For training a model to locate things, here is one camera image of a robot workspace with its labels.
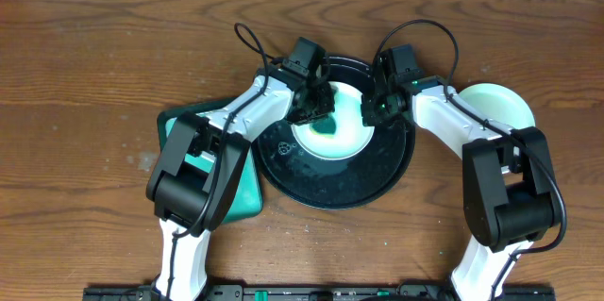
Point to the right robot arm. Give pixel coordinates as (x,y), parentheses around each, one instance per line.
(511,201)

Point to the green rectangular tray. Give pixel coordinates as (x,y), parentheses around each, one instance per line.
(247,202)

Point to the dark green scrub sponge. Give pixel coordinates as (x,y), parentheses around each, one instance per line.
(326,126)

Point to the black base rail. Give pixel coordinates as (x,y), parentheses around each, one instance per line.
(414,291)

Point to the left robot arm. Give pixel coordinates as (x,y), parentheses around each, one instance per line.
(201,163)

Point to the mint plate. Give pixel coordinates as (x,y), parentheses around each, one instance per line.
(499,103)

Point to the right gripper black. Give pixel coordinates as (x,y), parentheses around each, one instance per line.
(369,116)

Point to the white plate with green smear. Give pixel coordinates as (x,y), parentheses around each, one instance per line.
(351,135)

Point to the black round tray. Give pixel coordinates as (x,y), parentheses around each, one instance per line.
(336,184)

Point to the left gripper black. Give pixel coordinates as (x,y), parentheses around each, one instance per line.
(310,104)

